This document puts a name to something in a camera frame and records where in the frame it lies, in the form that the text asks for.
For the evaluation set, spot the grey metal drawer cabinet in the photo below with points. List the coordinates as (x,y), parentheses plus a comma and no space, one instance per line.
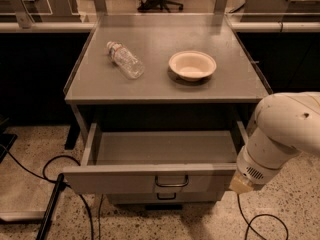
(159,100)

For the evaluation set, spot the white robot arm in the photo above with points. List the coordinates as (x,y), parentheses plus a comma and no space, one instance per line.
(285,125)

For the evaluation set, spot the grey drawer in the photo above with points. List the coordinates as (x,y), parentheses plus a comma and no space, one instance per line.
(157,198)
(123,163)

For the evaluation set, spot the grey top drawer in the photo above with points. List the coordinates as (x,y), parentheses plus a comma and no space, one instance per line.
(123,163)

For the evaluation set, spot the clear plastic water bottle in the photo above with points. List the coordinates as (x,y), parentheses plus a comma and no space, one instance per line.
(129,64)

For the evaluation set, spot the grey bottom drawer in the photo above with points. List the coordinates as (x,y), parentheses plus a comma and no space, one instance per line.
(157,198)

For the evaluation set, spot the black bar on floor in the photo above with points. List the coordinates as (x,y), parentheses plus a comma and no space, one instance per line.
(46,220)

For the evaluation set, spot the white paper bowl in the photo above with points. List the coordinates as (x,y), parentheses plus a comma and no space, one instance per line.
(192,66)

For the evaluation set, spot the padded gripper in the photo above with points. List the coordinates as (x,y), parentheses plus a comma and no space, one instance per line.
(252,168)

